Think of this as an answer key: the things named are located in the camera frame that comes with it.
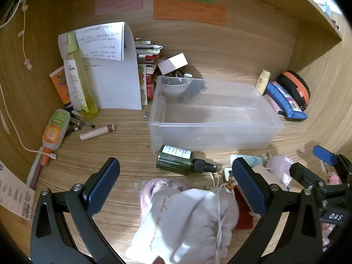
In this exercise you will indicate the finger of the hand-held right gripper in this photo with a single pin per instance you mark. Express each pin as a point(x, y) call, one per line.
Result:
point(326, 154)
point(308, 177)

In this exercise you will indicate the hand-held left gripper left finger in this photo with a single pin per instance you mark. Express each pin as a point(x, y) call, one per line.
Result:
point(103, 187)

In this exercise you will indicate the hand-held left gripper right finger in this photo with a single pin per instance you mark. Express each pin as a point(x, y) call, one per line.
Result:
point(247, 187)

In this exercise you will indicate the light blue tube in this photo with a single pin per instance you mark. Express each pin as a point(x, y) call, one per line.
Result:
point(254, 160)

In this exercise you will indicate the pink powder puff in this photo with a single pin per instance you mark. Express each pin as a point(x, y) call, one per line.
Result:
point(280, 165)

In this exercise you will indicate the red cloth pouch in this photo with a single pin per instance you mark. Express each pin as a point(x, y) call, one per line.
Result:
point(243, 217)

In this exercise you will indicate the clear plastic storage box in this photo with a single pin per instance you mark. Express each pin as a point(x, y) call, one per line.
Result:
point(214, 132)

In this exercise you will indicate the dark green spray bottle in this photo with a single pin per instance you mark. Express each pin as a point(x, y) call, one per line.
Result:
point(173, 161)

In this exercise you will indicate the pink plush item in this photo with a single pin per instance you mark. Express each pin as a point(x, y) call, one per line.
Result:
point(333, 178)

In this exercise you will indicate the blue zip pouch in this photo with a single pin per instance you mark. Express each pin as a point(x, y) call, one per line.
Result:
point(298, 114)

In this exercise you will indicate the pink lip balm stick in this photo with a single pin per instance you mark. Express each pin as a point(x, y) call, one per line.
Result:
point(96, 132)

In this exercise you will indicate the red and white pen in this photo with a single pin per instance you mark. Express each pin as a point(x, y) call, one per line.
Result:
point(35, 170)

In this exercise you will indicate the black makeup tools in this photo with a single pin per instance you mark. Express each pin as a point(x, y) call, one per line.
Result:
point(77, 121)

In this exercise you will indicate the clear bottle with orange label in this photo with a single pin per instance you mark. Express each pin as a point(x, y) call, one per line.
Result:
point(53, 132)

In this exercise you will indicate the black and orange round case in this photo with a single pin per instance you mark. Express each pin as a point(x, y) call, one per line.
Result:
point(295, 85)

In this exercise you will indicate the white printed receipt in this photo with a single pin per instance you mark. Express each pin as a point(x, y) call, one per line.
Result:
point(13, 195)

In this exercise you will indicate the small cream tube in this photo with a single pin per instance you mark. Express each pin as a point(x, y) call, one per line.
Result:
point(262, 81)

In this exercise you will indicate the tall yellow-green spray bottle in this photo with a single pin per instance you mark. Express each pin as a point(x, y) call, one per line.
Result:
point(79, 88)

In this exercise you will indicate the white folded paper sheet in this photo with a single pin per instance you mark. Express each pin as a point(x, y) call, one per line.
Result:
point(115, 82)

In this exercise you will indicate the orange printed tube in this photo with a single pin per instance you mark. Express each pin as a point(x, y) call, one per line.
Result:
point(59, 82)

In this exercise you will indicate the fruit print sticker pack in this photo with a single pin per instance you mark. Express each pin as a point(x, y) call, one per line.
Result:
point(141, 79)

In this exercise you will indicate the white bowl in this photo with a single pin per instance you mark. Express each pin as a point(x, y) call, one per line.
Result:
point(173, 88)

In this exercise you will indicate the stack of paper packets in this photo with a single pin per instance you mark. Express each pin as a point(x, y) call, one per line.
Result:
point(145, 52)

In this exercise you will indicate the small white cardboard box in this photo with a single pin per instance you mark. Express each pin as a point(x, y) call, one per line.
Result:
point(172, 63)

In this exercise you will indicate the orange paper note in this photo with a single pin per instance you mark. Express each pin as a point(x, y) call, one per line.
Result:
point(189, 13)

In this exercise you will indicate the pink paper note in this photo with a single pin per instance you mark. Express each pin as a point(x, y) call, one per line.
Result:
point(118, 1)

